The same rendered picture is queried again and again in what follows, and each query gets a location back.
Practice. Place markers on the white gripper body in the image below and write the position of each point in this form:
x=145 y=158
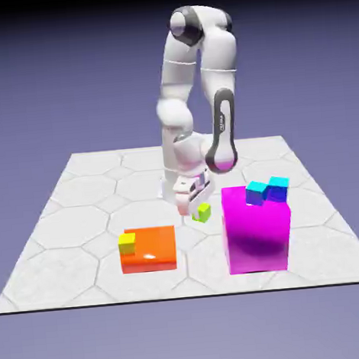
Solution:
x=193 y=196

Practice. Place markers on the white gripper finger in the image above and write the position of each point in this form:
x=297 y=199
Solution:
x=182 y=209
x=194 y=212

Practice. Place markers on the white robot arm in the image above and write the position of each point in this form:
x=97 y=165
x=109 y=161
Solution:
x=215 y=59

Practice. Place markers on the small green cube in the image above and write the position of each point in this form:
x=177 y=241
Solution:
x=204 y=212

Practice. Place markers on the small blue cube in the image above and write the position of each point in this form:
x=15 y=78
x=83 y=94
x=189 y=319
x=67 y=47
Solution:
x=278 y=189
x=255 y=192

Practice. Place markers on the small yellow cube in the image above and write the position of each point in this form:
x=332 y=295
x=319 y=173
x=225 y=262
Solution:
x=127 y=244

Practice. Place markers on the large orange box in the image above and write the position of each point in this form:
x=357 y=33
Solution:
x=156 y=249

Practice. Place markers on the large magenta box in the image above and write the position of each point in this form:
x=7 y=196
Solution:
x=255 y=237

